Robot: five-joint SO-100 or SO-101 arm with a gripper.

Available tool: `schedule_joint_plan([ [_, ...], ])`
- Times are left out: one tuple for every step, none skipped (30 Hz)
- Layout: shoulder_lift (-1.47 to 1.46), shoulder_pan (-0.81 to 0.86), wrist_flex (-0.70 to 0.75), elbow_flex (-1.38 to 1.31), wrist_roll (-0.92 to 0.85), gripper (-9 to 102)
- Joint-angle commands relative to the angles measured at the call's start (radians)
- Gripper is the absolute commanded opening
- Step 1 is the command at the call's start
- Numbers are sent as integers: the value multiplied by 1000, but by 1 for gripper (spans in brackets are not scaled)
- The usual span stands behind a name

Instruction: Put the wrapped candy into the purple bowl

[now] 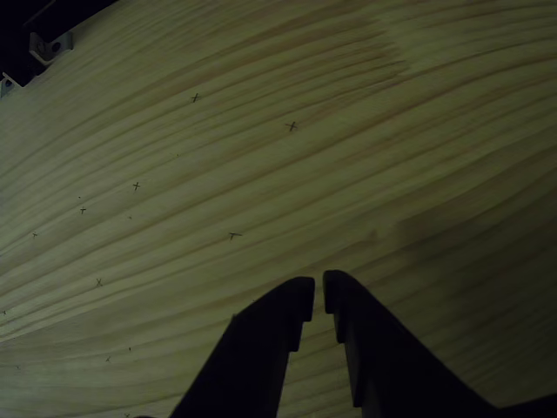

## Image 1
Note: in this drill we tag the metal mounting bracket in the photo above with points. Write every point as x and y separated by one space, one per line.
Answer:
48 45

